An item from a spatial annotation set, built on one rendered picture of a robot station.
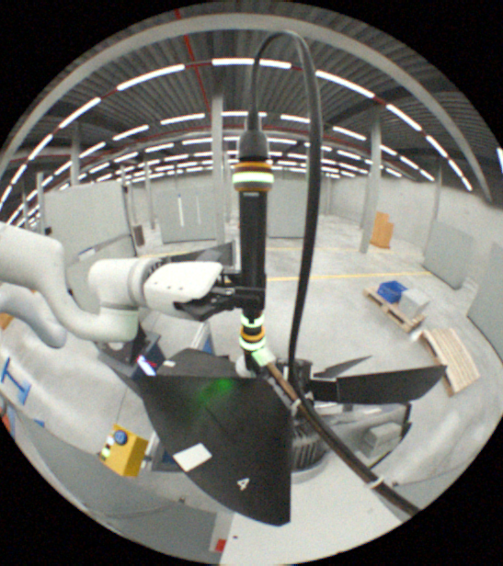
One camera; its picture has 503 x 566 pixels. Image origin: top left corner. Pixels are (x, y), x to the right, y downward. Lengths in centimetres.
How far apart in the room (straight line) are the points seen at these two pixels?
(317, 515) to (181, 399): 33
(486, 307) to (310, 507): 543
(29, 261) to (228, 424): 34
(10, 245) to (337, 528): 62
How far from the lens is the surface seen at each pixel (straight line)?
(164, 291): 22
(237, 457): 20
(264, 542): 36
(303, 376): 41
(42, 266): 31
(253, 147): 19
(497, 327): 562
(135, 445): 63
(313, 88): 15
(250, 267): 20
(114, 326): 32
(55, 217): 195
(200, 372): 48
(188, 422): 20
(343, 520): 40
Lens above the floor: 159
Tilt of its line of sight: 30 degrees down
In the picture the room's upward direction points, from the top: straight up
